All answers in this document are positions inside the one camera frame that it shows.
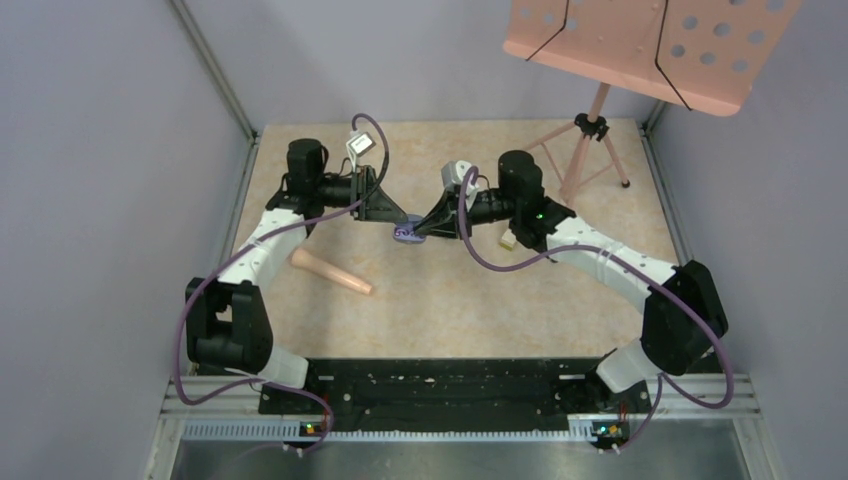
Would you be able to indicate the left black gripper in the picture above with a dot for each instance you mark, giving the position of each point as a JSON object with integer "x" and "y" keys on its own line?
{"x": 369, "y": 202}

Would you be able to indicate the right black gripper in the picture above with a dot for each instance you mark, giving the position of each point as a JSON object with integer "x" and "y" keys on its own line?
{"x": 443, "y": 221}

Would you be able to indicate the grey earbud charging case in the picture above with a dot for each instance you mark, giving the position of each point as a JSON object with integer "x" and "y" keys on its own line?
{"x": 403, "y": 232}

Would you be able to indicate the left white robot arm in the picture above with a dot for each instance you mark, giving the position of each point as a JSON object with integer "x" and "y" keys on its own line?
{"x": 227, "y": 325}

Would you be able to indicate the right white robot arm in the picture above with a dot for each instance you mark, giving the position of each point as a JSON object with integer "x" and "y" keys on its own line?
{"x": 682, "y": 314}

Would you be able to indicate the purple and cream block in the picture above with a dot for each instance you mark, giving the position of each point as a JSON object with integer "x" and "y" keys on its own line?
{"x": 508, "y": 241}

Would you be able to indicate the pink tapered wooden leg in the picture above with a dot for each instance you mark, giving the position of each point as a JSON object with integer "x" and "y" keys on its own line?
{"x": 305, "y": 260}

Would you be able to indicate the pink music stand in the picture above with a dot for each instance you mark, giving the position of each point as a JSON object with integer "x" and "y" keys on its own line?
{"x": 702, "y": 55}

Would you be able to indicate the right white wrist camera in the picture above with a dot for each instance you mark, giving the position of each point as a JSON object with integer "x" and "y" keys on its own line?
{"x": 453, "y": 174}

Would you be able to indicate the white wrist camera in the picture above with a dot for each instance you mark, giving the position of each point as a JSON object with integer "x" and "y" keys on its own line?
{"x": 358, "y": 144}
{"x": 453, "y": 174}

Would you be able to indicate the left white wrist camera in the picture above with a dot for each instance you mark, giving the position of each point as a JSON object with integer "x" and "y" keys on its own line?
{"x": 358, "y": 144}

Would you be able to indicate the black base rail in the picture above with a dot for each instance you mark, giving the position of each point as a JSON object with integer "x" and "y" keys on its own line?
{"x": 466, "y": 395}

